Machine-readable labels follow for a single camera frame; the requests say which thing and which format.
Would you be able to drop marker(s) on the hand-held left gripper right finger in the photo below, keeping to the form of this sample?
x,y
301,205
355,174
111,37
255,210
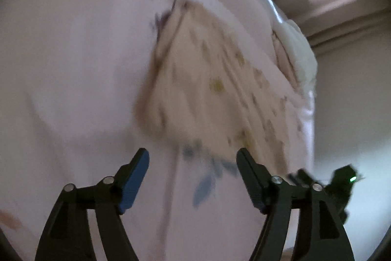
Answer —
x,y
252,178

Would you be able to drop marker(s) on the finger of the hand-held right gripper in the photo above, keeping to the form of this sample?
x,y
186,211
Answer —
x,y
302,177

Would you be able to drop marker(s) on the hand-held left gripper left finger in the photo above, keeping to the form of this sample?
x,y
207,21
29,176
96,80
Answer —
x,y
134,184

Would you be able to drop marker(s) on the pink bear-print baby shirt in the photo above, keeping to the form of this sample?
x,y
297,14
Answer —
x,y
201,89

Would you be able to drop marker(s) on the pink folded garment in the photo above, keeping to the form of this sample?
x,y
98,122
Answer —
x,y
282,56

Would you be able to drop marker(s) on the white folded fleece garment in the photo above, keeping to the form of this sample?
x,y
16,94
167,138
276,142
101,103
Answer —
x,y
301,53

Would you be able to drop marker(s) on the pink animal-print bed sheet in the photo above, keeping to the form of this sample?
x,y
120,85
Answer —
x,y
76,65

